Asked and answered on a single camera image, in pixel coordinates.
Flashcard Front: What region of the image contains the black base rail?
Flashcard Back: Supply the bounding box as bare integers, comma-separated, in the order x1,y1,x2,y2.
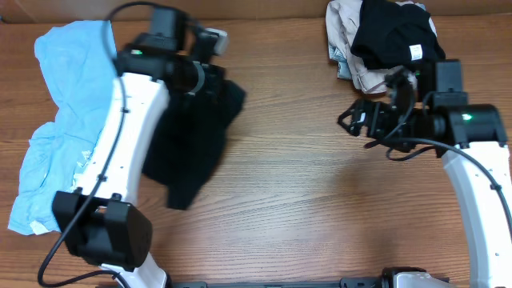
171,277,405,288

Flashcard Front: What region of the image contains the folded beige garment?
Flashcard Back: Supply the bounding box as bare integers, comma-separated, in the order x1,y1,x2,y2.
326,0,437,94

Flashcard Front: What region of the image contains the black t-shirt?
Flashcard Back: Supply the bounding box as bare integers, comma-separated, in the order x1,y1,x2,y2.
142,66,246,210

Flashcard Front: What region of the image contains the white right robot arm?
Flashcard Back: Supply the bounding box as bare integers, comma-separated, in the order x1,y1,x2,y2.
338,59,511,287

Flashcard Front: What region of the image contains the light blue t-shirt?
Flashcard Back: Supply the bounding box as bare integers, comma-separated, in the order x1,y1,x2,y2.
8,21,116,235

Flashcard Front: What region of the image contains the folded black garment with tag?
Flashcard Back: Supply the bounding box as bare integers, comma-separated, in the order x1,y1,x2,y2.
350,0,446,70

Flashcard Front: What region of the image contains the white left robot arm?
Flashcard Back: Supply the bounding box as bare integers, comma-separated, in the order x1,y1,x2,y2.
51,5,246,287

